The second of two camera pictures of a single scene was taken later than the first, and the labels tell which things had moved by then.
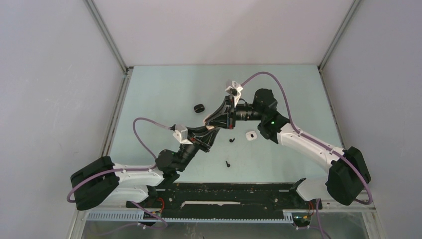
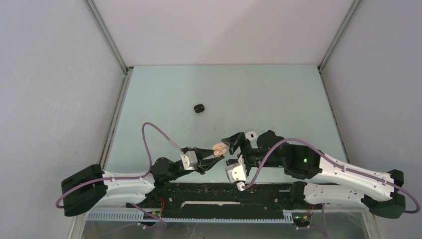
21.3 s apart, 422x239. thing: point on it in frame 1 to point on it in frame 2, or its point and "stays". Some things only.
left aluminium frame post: x=127 y=70 stays
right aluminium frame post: x=335 y=41 stays
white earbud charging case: x=251 y=135 stays
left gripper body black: x=199 y=142 to x=200 y=168
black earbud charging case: x=199 y=108 stays
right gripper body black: x=230 y=118 to x=247 y=153
